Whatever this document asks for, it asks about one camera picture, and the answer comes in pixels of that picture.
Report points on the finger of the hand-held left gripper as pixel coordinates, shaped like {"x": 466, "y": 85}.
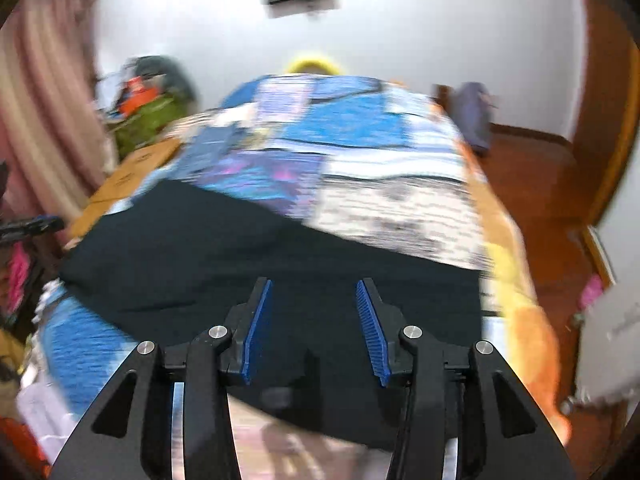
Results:
{"x": 30, "y": 227}

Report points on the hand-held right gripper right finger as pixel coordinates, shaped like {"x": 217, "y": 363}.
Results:
{"x": 374, "y": 330}

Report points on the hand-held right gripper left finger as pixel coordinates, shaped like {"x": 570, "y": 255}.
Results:
{"x": 255, "y": 330}

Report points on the black pants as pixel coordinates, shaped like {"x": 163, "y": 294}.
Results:
{"x": 210, "y": 260}

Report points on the cardboard box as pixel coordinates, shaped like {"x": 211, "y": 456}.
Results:
{"x": 127, "y": 180}

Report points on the pink curtain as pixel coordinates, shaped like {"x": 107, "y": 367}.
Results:
{"x": 45, "y": 90}

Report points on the orange bed sheet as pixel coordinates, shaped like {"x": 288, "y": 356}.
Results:
{"x": 520, "y": 310}

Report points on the pile of colourful clothes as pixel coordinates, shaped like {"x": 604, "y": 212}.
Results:
{"x": 150, "y": 100}

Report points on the printed blue blanket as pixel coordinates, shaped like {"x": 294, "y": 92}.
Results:
{"x": 320, "y": 150}

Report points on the grey door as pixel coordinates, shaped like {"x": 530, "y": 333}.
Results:
{"x": 607, "y": 340}

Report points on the yellow pillow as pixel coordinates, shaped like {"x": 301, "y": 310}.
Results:
{"x": 312, "y": 64}

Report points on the wooden door frame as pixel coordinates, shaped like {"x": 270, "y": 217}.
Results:
{"x": 607, "y": 105}

